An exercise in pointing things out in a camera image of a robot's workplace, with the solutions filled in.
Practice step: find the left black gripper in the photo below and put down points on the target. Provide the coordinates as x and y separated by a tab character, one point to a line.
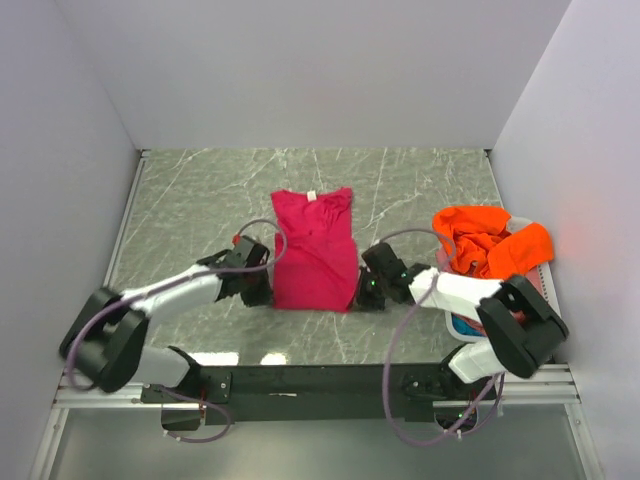
261	297

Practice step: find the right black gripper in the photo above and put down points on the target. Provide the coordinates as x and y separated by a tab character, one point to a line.
363	299

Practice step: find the magenta t shirt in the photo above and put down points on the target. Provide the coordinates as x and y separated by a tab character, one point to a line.
319	269

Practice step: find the orange t shirt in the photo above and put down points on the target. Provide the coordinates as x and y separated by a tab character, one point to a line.
481	244

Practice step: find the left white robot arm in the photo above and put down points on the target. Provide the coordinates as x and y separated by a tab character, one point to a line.
106	346

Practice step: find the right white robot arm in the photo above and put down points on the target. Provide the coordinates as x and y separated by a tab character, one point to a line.
522	330

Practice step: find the salmon pink t shirt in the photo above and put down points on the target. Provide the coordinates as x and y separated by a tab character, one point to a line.
460	296

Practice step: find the blue t shirt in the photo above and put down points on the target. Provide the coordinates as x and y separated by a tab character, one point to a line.
463	328

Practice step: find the black base beam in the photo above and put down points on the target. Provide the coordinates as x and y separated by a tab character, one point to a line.
333	392

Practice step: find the white plastic laundry basket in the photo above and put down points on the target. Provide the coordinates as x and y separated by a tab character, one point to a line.
539	276

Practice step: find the aluminium frame rail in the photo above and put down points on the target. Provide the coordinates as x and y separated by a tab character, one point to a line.
537	430

